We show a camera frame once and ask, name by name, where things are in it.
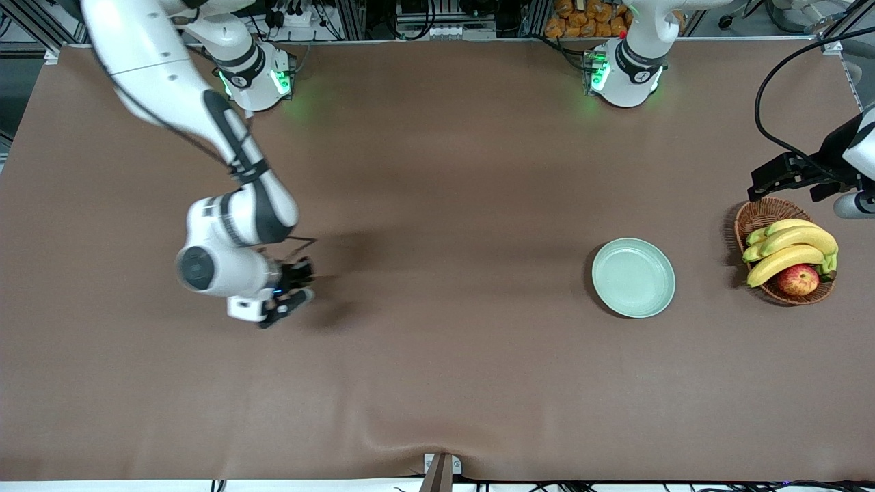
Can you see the brown table cover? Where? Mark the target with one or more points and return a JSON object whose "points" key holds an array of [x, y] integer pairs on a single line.
{"points": [[437, 342]]}

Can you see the net bag of oranges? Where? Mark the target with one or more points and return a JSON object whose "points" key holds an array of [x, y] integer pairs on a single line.
{"points": [[581, 20]]}

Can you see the red yellow apple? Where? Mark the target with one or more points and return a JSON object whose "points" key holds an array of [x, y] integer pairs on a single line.
{"points": [[798, 280]]}

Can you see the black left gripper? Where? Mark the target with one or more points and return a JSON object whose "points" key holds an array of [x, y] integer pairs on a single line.
{"points": [[828, 164]]}

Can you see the aluminium frame rail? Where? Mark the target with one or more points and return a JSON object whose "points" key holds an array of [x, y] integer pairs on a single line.
{"points": [[41, 24], [837, 37]]}

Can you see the aluminium frame post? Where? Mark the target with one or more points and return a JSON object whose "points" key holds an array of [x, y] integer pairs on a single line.
{"points": [[350, 17]]}

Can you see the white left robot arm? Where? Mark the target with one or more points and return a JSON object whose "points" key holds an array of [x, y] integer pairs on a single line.
{"points": [[629, 75]]}

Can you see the white power strip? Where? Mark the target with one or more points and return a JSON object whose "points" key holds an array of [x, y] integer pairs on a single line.
{"points": [[294, 19]]}

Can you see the brown wicker basket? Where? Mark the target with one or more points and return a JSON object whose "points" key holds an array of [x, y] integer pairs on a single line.
{"points": [[762, 212]]}

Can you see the metal table edge bracket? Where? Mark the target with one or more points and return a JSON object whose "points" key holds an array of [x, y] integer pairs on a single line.
{"points": [[442, 471]]}

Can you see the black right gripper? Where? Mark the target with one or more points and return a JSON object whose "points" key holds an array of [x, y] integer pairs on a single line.
{"points": [[294, 273]]}

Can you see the pale green round plate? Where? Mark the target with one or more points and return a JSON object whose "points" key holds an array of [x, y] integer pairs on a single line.
{"points": [[634, 277]]}

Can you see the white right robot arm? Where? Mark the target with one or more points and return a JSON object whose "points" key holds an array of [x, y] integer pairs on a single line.
{"points": [[157, 61]]}

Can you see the white terminal block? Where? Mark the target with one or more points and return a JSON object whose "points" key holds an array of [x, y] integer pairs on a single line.
{"points": [[451, 32]]}

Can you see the yellow banana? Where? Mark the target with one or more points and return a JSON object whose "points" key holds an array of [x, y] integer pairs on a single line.
{"points": [[800, 238], [786, 224], [752, 253], [779, 263]]}

